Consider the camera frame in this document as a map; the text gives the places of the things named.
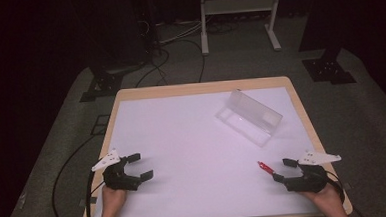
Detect person's right hand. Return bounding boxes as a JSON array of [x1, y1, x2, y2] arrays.
[[299, 182, 345, 215]]

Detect small red clip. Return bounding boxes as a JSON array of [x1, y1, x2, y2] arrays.
[[257, 160, 276, 176]]

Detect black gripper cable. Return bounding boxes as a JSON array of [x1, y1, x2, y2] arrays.
[[47, 132, 109, 217], [323, 168, 347, 206]]

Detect white floor cable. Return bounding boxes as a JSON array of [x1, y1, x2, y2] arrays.
[[155, 20, 205, 46]]

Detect black stand base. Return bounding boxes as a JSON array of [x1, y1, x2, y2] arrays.
[[77, 65, 126, 103], [301, 55, 358, 88]]

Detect white metal stand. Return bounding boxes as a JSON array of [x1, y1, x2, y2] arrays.
[[198, 0, 287, 57]]

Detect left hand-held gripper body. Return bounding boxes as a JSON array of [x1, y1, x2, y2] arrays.
[[90, 146, 143, 194]]

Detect black floor cable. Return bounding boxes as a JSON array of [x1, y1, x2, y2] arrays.
[[132, 37, 208, 88]]

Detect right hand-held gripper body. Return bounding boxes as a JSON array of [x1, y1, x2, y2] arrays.
[[280, 149, 344, 196]]

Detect person's left hand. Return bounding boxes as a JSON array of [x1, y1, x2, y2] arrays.
[[100, 184, 129, 215]]

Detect white table mat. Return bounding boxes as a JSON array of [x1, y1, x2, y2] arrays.
[[82, 84, 325, 217]]

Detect clear plastic box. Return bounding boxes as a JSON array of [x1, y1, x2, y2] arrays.
[[212, 86, 286, 151]]

